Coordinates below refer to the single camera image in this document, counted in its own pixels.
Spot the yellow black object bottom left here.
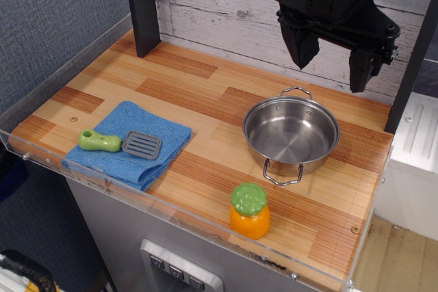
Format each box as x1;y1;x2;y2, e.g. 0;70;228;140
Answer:
1;250;62;291

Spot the orange pineapple salt shaker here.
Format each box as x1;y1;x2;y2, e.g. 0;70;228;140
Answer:
230;183;271;239

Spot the dark vertical post right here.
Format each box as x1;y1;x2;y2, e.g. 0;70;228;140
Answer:
384;0;437;134

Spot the blue folded cloth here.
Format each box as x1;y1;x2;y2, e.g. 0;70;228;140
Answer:
62;101;192;191

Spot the stainless steel pot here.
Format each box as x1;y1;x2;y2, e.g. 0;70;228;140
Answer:
242;86;341;187

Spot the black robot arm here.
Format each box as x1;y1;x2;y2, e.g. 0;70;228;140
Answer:
276;0;400;93

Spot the dark vertical post left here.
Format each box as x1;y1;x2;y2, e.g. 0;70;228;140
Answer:
129;0;161;57

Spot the dark vertical post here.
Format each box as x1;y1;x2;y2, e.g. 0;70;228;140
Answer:
384;0;437;134
129;0;161;57

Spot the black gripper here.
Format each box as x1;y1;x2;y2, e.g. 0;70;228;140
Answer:
276;0;400;93

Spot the grey cabinet with dispenser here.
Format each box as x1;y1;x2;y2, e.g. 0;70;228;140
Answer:
67;179;310;291

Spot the green handled grey spatula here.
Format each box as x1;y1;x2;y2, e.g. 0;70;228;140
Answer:
78;129;162;160

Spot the white box with metal plate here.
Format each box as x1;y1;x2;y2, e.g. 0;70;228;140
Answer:
374;92;437;240

